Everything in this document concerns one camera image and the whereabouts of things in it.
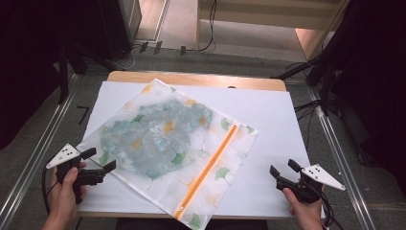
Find leaf-print mesh laundry bag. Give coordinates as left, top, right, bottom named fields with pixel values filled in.
left=76, top=79, right=259, bottom=230

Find white floor cable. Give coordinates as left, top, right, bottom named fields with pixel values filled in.
left=109, top=44, right=142, bottom=71

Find wooden table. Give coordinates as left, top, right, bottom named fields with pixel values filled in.
left=76, top=70, right=326, bottom=221

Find black metal stand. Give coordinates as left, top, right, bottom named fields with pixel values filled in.
left=271, top=0, right=355, bottom=116
left=56, top=44, right=113, bottom=104

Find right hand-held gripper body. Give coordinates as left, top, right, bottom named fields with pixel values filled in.
left=276, top=164, right=347, bottom=204

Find metal floor rail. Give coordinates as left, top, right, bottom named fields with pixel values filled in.
left=0, top=73, right=79, bottom=229
left=307, top=87, right=377, bottom=230

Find blue-grey garment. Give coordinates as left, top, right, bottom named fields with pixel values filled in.
left=100, top=99, right=214, bottom=180

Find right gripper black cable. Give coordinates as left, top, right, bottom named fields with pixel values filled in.
left=319, top=191, right=345, bottom=230

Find black floor cables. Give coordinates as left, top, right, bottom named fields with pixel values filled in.
left=293, top=99, right=324, bottom=151

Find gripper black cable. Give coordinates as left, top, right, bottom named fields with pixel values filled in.
left=41, top=166, right=60, bottom=215
left=319, top=191, right=345, bottom=230

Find person's left hand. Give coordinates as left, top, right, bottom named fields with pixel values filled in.
left=50, top=162, right=88, bottom=224

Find person's right hand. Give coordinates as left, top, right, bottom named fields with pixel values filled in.
left=282, top=187, right=324, bottom=230

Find dark cabinet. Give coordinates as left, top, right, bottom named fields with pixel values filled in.
left=95, top=0, right=143, bottom=61

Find light wooden shelf unit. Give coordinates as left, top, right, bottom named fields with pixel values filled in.
left=195, top=0, right=350, bottom=61

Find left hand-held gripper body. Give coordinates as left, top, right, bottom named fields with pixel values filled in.
left=46, top=143, right=106, bottom=205

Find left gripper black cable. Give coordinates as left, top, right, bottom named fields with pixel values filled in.
left=41, top=166, right=60, bottom=215

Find hanging black cable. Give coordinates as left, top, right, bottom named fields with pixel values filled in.
left=183, top=0, right=218, bottom=54

